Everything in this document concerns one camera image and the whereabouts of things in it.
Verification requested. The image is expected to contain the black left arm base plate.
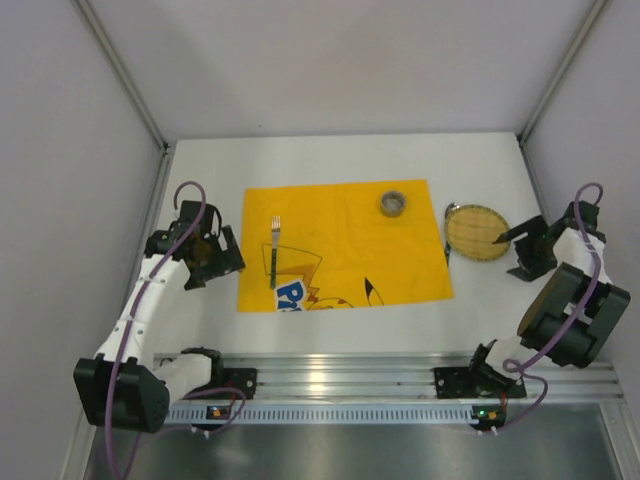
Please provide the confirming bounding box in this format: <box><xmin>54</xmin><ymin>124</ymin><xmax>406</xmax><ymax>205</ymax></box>
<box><xmin>210</xmin><ymin>367</ymin><xmax>258</xmax><ymax>400</ymax></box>

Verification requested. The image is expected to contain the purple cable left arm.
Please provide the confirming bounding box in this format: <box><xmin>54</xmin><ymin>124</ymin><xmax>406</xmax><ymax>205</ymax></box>
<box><xmin>106</xmin><ymin>180</ymin><xmax>248</xmax><ymax>480</ymax></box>

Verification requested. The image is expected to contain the slotted grey cable duct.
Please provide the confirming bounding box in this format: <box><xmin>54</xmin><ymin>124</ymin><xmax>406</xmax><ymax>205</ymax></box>
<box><xmin>165</xmin><ymin>403</ymin><xmax>505</xmax><ymax>426</ymax></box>

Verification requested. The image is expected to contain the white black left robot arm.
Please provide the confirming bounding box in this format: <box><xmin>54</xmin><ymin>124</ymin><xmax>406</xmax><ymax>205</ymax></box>
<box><xmin>73</xmin><ymin>200</ymin><xmax>245</xmax><ymax>433</ymax></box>

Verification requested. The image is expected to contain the fork with teal handle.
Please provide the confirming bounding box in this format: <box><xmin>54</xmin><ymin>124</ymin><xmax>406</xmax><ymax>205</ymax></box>
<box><xmin>270</xmin><ymin>215</ymin><xmax>281</xmax><ymax>290</ymax></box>

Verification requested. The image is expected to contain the aluminium frame post left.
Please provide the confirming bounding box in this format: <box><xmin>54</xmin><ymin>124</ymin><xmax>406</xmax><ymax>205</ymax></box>
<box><xmin>74</xmin><ymin>0</ymin><xmax>171</xmax><ymax>151</ymax></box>

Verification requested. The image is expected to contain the aluminium frame post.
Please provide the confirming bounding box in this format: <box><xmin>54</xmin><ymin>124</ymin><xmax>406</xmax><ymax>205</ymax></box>
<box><xmin>516</xmin><ymin>0</ymin><xmax>612</xmax><ymax>147</ymax></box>
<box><xmin>74</xmin><ymin>0</ymin><xmax>171</xmax><ymax>151</ymax></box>

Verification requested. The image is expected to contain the round woven yellow plate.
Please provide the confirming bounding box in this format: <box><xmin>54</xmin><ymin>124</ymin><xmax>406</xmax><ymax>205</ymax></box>
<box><xmin>448</xmin><ymin>204</ymin><xmax>510</xmax><ymax>262</ymax></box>

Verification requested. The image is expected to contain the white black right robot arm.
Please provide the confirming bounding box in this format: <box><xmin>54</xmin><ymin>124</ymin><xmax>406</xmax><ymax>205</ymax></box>
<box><xmin>469</xmin><ymin>200</ymin><xmax>631</xmax><ymax>396</ymax></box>

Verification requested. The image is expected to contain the yellow printed cloth placemat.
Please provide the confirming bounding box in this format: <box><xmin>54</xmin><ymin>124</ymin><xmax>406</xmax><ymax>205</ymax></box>
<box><xmin>237</xmin><ymin>179</ymin><xmax>454</xmax><ymax>313</ymax></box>

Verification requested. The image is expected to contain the aluminium frame post right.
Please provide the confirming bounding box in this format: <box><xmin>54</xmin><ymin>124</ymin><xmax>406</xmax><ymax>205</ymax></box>
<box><xmin>516</xmin><ymin>0</ymin><xmax>612</xmax><ymax>147</ymax></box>

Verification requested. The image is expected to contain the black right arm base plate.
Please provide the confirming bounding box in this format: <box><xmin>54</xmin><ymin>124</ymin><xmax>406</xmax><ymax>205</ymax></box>
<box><xmin>433</xmin><ymin>367</ymin><xmax>527</xmax><ymax>399</ymax></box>

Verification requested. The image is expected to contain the aluminium mounting rail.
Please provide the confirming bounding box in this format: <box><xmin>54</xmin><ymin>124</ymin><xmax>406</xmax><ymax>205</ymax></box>
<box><xmin>223</xmin><ymin>352</ymin><xmax>624</xmax><ymax>403</ymax></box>

